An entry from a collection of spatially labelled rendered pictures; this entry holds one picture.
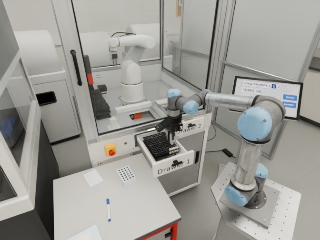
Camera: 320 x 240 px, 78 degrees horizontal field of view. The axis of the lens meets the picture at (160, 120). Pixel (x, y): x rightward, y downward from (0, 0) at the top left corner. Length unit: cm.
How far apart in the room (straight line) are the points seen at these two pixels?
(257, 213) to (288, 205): 21
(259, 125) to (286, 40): 179
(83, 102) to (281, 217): 127
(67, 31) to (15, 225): 112
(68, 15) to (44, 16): 312
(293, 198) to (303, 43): 151
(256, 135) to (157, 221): 68
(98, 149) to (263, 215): 106
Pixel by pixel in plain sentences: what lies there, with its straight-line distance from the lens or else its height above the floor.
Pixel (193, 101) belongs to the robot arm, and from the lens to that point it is 105.
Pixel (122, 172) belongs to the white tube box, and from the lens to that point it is 136.
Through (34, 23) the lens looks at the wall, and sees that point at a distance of 424.
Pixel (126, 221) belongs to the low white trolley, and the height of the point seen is 76.
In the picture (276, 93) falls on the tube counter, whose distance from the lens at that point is 187.
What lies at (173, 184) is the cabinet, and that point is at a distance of 205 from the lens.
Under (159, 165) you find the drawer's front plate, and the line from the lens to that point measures 122.
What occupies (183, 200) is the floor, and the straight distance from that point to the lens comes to 220.
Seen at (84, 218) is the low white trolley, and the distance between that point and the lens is 125.
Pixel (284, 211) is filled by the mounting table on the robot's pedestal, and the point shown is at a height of 76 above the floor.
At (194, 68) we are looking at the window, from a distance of 146.
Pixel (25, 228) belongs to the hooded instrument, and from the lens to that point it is 157.
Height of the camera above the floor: 176
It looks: 31 degrees down
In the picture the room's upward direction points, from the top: straight up
